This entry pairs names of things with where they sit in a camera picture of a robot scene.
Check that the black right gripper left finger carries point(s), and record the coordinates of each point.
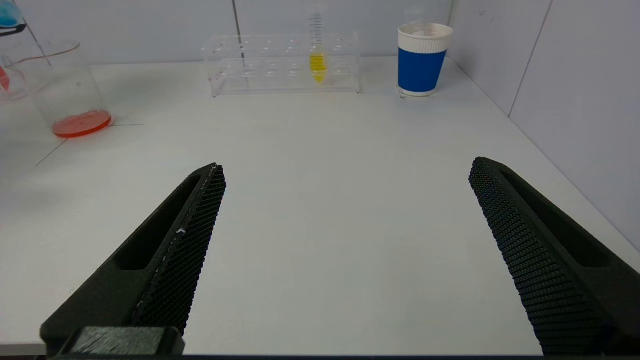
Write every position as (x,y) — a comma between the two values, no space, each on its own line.
(150,280)

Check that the blue white paper cup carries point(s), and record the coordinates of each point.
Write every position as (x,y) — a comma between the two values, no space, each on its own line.
(420,67)

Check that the clear tube, yellow pigment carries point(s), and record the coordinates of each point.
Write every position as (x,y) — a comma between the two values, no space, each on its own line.
(317,65)

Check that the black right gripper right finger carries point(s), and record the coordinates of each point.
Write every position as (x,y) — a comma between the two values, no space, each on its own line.
(560,280)

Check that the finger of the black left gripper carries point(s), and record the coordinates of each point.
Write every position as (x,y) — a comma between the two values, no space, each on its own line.
(12,30)

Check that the clear tube, red pigment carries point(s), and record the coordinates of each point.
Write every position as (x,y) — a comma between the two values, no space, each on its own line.
(3,77)

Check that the clear glass beaker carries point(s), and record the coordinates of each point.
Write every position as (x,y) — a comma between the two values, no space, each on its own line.
(75,125)

